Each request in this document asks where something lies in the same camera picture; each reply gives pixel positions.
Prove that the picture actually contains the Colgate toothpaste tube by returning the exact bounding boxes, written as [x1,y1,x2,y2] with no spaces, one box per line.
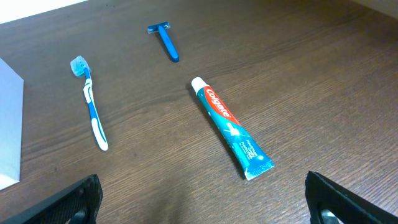
[191,77,274,180]

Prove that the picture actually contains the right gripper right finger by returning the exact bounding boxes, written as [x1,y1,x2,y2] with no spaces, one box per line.
[305,171,397,224]

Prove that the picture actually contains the white open cardboard box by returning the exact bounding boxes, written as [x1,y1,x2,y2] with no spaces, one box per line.
[0,60,24,190]

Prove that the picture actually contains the blue disposable razor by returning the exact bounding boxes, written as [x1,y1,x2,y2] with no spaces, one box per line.
[147,22,179,63]

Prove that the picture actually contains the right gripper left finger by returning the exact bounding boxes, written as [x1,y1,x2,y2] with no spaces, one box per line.
[2,174,103,224]

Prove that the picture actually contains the blue white toothbrush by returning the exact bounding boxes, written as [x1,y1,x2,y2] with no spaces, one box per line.
[70,55,109,151]

